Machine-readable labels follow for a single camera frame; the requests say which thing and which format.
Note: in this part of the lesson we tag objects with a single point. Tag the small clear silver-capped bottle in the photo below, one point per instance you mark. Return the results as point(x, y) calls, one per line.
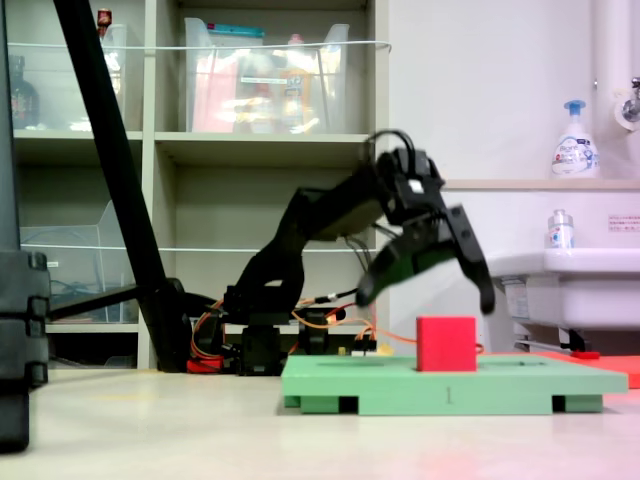
point(560, 235)

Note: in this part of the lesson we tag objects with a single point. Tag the green shape-hole board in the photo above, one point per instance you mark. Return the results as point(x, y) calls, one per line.
point(450, 395)

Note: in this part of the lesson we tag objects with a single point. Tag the dark glass bottle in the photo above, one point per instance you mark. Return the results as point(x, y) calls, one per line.
point(22, 100)

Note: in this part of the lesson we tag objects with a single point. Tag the red and black table clamp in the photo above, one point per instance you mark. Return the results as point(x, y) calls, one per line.
point(205, 365)

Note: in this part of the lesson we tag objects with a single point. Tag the clear plastic bin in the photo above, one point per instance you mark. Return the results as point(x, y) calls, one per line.
point(75, 260)
point(55, 90)

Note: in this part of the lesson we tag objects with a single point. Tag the small red-capped bottle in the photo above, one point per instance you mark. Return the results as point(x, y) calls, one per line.
point(104, 20)

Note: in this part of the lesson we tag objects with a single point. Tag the white sink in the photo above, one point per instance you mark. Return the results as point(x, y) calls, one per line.
point(575, 290)

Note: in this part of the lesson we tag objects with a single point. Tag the red square block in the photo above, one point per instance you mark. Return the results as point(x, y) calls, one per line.
point(446, 345)

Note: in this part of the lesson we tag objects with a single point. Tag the clear bin with packages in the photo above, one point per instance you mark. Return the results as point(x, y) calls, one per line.
point(265, 90)

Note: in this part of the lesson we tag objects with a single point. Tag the beige shelf unit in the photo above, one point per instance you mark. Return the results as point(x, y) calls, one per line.
point(260, 145)

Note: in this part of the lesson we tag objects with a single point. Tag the white blue-pump soap bottle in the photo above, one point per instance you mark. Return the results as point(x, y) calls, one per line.
point(574, 150)

